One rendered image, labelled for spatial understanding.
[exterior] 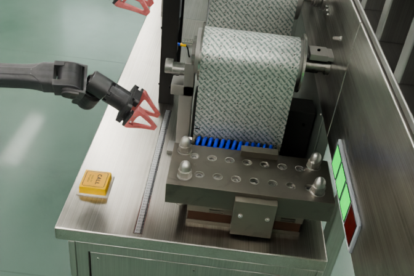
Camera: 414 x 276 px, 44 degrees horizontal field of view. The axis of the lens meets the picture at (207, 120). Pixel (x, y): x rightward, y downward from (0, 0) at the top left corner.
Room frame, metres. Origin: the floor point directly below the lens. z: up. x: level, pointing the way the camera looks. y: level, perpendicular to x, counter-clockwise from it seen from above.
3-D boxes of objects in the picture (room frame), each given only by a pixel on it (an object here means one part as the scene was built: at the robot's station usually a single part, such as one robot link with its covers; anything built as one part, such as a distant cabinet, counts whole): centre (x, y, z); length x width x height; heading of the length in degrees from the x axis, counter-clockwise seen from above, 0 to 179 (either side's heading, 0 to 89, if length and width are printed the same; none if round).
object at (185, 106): (1.18, 0.08, 1.05); 0.06 x 0.05 x 0.31; 90
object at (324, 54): (1.14, -0.26, 1.28); 0.06 x 0.05 x 0.02; 90
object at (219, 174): (0.96, -0.12, 1.00); 0.40 x 0.16 x 0.06; 90
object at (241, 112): (1.08, -0.09, 1.11); 0.23 x 0.01 x 0.18; 90
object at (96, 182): (0.98, 0.27, 0.91); 0.07 x 0.07 x 0.02; 0
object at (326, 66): (1.14, -0.25, 1.25); 0.07 x 0.04 x 0.04; 90
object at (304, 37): (1.14, -0.21, 1.25); 0.15 x 0.01 x 0.15; 0
